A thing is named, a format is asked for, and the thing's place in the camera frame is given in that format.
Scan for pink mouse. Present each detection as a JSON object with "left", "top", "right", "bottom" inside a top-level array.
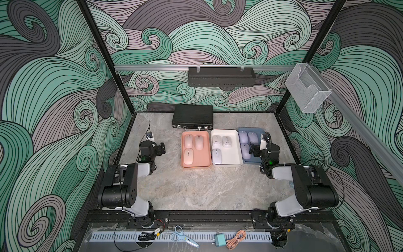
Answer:
[
  {"left": 184, "top": 134, "right": 193, "bottom": 149},
  {"left": 183, "top": 149, "right": 194, "bottom": 165},
  {"left": 194, "top": 135, "right": 204, "bottom": 150}
]

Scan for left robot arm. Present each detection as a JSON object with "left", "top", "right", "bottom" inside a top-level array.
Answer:
[{"left": 98, "top": 140, "right": 166, "bottom": 226}]

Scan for perforated cable duct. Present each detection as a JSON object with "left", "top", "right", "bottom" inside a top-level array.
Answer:
[{"left": 89, "top": 231, "right": 273, "bottom": 244}]

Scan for orange coiled cable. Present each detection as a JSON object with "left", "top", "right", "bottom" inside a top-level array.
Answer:
[{"left": 226, "top": 229, "right": 247, "bottom": 251}]

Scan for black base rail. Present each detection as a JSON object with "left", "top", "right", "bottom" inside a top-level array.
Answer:
[{"left": 85, "top": 210, "right": 335, "bottom": 229}]

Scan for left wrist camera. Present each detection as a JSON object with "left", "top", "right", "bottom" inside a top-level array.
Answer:
[{"left": 145, "top": 132, "right": 154, "bottom": 142}]

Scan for teal plug adapter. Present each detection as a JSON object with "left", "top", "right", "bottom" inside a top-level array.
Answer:
[{"left": 213, "top": 233, "right": 227, "bottom": 247}]

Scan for black cable bundle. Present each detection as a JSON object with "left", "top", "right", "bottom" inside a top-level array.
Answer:
[{"left": 137, "top": 230, "right": 158, "bottom": 243}]

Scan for blue storage tray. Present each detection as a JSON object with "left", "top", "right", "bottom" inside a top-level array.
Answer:
[{"left": 237, "top": 127, "right": 264, "bottom": 164}]

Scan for black case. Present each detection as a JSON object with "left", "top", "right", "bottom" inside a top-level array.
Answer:
[{"left": 172, "top": 105, "right": 214, "bottom": 130}]

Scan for clear wall holder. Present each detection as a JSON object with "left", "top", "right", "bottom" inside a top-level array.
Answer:
[{"left": 285, "top": 63, "right": 332, "bottom": 114}]

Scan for white storage tray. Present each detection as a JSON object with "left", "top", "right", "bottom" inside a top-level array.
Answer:
[{"left": 211, "top": 129, "right": 243, "bottom": 168}]

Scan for black wall shelf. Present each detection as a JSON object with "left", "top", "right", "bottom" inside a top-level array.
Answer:
[{"left": 188, "top": 67, "right": 256, "bottom": 87}]

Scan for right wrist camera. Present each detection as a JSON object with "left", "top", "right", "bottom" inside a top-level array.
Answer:
[{"left": 260, "top": 131, "right": 272, "bottom": 152}]

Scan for pink storage tray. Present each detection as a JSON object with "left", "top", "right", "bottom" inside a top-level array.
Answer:
[{"left": 181, "top": 131, "right": 212, "bottom": 169}]

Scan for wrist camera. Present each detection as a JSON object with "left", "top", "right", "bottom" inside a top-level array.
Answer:
[
  {"left": 145, "top": 132, "right": 154, "bottom": 142},
  {"left": 260, "top": 131, "right": 272, "bottom": 152}
]

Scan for purple mouse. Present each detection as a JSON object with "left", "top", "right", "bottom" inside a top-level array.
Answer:
[
  {"left": 238, "top": 130, "right": 249, "bottom": 144},
  {"left": 247, "top": 132, "right": 259, "bottom": 145},
  {"left": 240, "top": 144, "right": 251, "bottom": 160}
]

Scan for blue scissors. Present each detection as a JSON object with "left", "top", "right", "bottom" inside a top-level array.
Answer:
[{"left": 170, "top": 225, "right": 199, "bottom": 248}]

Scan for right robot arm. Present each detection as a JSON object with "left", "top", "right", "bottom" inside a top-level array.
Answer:
[{"left": 246, "top": 144, "right": 339, "bottom": 224}]

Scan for white mouse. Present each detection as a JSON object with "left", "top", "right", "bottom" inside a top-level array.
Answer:
[
  {"left": 212, "top": 149, "right": 222, "bottom": 165},
  {"left": 222, "top": 136, "right": 232, "bottom": 148},
  {"left": 212, "top": 135, "right": 221, "bottom": 147}
]

